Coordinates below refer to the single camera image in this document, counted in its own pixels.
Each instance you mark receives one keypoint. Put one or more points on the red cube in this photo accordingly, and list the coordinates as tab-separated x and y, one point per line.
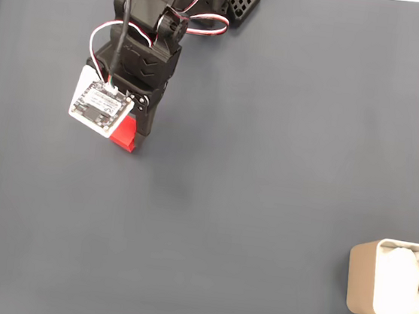
123	136

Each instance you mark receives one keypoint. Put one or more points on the beige rounded metal box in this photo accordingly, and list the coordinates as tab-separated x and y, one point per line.
360	280

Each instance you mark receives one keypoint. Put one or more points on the dark blue table mat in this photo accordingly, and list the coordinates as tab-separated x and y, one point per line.
227	204

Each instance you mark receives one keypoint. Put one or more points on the white crumpled tissue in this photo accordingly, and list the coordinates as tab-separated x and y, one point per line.
400	281

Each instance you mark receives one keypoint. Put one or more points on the white camera circuit board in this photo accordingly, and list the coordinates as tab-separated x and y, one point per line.
100	104

